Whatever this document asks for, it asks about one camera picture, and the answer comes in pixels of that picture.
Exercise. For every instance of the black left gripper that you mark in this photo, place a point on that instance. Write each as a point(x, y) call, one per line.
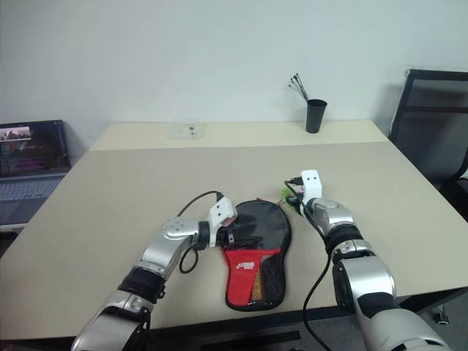
point(228, 235)

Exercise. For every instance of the black red paddle case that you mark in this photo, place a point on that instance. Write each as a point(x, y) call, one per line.
point(239, 281)

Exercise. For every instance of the small green tag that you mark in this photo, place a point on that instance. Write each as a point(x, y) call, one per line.
point(284, 194)

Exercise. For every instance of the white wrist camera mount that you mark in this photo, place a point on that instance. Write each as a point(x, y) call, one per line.
point(311, 184)
point(220, 212)

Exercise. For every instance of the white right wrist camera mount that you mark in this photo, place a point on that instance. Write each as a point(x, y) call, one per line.
point(311, 184)

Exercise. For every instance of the black plastic cup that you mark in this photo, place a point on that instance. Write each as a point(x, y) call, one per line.
point(315, 117)

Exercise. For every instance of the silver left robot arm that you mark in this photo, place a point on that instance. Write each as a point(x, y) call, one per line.
point(161, 252)

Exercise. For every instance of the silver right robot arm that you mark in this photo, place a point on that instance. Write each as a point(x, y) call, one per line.
point(365, 278)

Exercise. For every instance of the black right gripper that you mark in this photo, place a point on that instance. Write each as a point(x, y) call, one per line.
point(296, 197)

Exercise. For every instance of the open grey laptop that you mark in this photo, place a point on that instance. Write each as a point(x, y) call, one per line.
point(33, 153)

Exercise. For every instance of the black mesh office chair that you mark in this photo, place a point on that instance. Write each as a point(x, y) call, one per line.
point(431, 120)

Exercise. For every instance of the black panel below table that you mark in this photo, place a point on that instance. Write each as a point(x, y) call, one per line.
point(237, 336)

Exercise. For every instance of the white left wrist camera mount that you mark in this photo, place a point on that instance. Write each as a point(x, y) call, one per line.
point(220, 212)

